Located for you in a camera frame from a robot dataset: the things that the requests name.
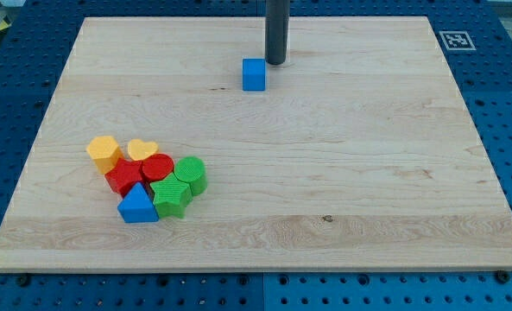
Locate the yellow heart block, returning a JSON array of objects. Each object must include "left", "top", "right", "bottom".
[{"left": 127, "top": 138, "right": 159, "bottom": 161}]

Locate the red star block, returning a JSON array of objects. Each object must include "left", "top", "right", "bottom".
[{"left": 104, "top": 158, "right": 144, "bottom": 198}]

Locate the green star block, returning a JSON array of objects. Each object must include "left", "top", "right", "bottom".
[{"left": 149, "top": 173, "right": 193, "bottom": 219}]

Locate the blue triangle block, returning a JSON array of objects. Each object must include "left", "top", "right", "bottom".
[{"left": 117, "top": 182, "right": 159, "bottom": 223}]

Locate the white fiducial marker tag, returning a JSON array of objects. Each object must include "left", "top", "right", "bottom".
[{"left": 439, "top": 30, "right": 476, "bottom": 52}]

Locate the green circle block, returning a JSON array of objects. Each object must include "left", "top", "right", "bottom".
[{"left": 174, "top": 156, "right": 207, "bottom": 196}]

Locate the light wooden board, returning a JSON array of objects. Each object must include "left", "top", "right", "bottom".
[{"left": 0, "top": 16, "right": 512, "bottom": 274}]

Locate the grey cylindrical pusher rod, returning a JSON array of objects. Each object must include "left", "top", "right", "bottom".
[{"left": 265, "top": 0, "right": 290, "bottom": 66}]

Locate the red circle block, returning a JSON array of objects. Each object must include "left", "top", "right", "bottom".
[{"left": 142, "top": 153, "right": 174, "bottom": 182}]

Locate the blue cube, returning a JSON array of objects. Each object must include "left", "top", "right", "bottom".
[{"left": 242, "top": 59, "right": 266, "bottom": 92}]

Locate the yellow hexagon block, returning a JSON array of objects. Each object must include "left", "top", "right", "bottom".
[{"left": 86, "top": 136, "right": 123, "bottom": 175}]

